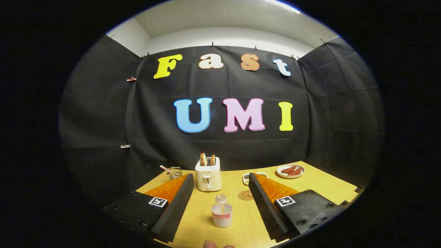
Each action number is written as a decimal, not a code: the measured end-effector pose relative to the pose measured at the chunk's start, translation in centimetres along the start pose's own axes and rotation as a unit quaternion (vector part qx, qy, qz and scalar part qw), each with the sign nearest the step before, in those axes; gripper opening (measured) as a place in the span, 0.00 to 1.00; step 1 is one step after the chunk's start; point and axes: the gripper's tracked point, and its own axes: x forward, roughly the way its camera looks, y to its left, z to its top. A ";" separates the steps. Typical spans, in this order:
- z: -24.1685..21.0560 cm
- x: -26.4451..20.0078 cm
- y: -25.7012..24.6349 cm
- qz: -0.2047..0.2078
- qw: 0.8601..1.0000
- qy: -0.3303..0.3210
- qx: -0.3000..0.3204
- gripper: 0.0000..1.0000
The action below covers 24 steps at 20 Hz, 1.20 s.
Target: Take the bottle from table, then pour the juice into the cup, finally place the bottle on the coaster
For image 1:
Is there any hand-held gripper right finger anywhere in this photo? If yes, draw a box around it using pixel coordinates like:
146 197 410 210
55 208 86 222
248 172 345 243

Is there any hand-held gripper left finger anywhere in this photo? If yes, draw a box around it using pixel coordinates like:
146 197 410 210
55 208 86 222
103 173 195 243

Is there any clear juice bottle red label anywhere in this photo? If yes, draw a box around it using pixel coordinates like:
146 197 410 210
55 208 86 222
211 194 233 228

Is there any white divided condiment dish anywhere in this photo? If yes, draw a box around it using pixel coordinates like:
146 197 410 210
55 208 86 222
243 172 269 186

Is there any white round plate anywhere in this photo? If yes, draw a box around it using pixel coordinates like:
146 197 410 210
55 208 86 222
276 164 305 179

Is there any cream toaster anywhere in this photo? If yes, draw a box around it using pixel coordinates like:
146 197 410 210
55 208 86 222
195 157 222 192

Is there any wooden table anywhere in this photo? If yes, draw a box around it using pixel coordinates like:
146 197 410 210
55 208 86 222
136 161 359 248

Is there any black backdrop cloth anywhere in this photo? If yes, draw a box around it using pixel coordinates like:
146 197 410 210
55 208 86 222
59 34 384 207

